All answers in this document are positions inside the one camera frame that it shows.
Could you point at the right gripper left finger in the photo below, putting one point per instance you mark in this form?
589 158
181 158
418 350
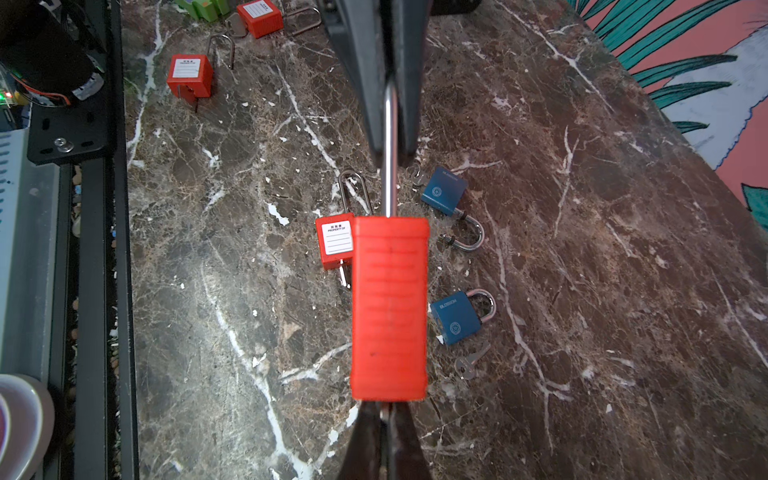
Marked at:
355 32

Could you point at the pink push button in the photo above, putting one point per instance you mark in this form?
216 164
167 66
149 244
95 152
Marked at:
27 421

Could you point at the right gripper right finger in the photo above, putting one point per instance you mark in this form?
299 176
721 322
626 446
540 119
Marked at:
409 25

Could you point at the red padlock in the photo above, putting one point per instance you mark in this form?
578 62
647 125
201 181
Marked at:
191 76
334 233
262 18
389 338

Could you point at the white vented strip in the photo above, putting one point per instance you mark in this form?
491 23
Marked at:
17 302

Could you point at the blue padlock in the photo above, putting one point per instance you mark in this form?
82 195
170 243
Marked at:
457 317
443 192

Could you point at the green number block toy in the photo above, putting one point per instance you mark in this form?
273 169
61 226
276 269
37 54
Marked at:
208 10

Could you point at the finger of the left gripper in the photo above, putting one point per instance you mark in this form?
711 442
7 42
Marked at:
384 444

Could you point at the black front mounting rail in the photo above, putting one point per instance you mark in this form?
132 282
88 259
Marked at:
75 183

